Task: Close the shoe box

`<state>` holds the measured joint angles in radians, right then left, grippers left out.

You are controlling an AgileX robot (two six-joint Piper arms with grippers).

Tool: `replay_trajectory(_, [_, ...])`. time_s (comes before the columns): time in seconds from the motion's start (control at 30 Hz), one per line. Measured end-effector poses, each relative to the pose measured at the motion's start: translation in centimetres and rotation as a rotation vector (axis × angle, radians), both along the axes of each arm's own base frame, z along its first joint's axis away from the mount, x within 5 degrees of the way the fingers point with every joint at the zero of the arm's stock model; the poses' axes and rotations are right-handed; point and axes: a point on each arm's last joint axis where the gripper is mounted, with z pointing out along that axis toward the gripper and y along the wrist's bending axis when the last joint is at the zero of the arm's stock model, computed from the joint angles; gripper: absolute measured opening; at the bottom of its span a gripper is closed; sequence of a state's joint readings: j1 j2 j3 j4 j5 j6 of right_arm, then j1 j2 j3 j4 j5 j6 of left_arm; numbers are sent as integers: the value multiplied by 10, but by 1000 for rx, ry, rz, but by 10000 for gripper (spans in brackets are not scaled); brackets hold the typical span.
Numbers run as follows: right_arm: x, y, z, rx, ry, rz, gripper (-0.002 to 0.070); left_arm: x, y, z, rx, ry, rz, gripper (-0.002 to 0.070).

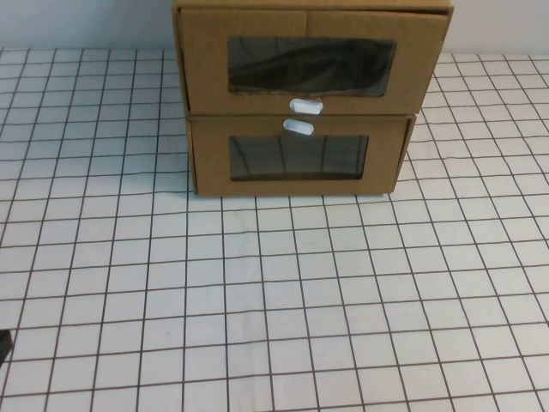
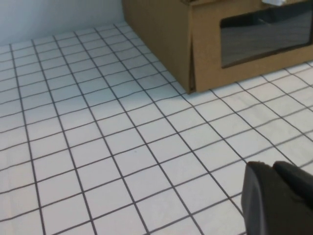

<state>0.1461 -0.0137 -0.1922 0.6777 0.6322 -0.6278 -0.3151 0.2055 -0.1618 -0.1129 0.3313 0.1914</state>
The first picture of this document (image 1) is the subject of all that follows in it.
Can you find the cardboard shell of smooth-window drawer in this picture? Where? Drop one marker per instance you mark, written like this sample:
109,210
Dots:
411,150

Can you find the cardboard drawer with smooth window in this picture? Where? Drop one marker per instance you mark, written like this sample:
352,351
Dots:
210,171

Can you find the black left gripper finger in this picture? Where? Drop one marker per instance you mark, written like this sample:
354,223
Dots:
5,343

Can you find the cardboard shell of creased-window drawer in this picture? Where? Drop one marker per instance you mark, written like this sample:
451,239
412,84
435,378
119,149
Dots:
300,4

